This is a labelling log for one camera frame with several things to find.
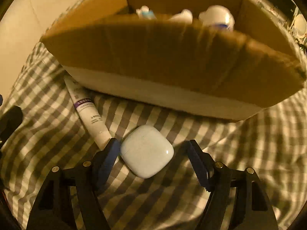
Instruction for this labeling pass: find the white purple cream tube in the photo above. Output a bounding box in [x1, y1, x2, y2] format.
[64, 76, 111, 150]

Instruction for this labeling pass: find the white earbuds case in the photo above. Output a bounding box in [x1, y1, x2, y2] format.
[120, 125, 174, 179]

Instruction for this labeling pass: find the white plush toy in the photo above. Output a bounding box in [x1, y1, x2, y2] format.
[168, 9, 193, 24]

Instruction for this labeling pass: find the checkered grey white duvet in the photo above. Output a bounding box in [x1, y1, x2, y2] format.
[1, 43, 306, 229]

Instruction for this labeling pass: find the brown cardboard box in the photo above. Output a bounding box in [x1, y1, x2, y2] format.
[41, 0, 306, 121]

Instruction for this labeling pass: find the white bear figurine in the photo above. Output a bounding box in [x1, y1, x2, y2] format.
[136, 6, 156, 20]

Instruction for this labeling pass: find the white oval vanity mirror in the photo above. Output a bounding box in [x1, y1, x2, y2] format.
[292, 14, 307, 39]

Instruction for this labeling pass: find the white cylindrical bottle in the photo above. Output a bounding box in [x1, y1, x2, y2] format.
[198, 5, 235, 31]

